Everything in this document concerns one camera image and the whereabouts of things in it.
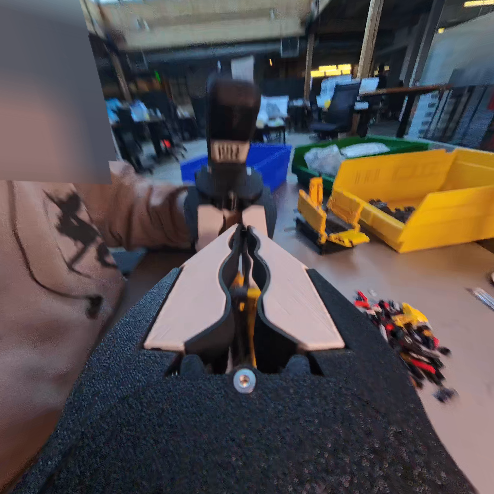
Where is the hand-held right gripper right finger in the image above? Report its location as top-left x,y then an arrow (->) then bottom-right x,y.
247,224 -> 346,351

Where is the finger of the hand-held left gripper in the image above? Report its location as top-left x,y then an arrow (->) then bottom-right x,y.
195,205 -> 226,251
241,205 -> 269,237

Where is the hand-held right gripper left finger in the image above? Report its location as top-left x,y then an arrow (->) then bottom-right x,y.
144,224 -> 241,351

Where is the yellow gear rack subassembly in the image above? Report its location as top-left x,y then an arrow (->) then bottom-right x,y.
228,228 -> 263,372

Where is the yellow toy robot model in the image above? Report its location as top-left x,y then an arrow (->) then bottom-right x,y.
286,177 -> 370,255

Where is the pile of black red pins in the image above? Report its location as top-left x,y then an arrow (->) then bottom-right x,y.
354,290 -> 458,404

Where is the grey desk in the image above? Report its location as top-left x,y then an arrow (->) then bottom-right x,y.
112,178 -> 494,494

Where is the clear storage box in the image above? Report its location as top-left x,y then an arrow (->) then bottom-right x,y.
258,96 -> 290,121

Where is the blue plastic bin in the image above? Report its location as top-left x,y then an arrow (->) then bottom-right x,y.
181,144 -> 293,192

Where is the green plastic bin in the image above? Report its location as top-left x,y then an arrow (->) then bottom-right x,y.
292,136 -> 431,193

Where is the clear bubble wrap bundle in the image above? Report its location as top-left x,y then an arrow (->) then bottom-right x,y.
341,142 -> 390,159
304,145 -> 346,176

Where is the black office chair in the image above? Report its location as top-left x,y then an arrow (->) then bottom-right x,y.
311,82 -> 362,140

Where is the yellow bent beam piece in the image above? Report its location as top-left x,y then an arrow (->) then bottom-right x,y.
394,303 -> 430,329

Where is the heap of grey connector pieces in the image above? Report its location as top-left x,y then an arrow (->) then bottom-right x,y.
368,199 -> 417,224

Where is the yellow plastic bin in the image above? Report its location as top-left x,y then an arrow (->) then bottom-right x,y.
332,148 -> 494,253

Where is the wooden top table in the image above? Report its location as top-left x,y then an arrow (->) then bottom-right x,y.
359,84 -> 453,138

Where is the small clear-handled screwdriver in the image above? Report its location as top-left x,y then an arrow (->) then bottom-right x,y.
467,287 -> 494,311

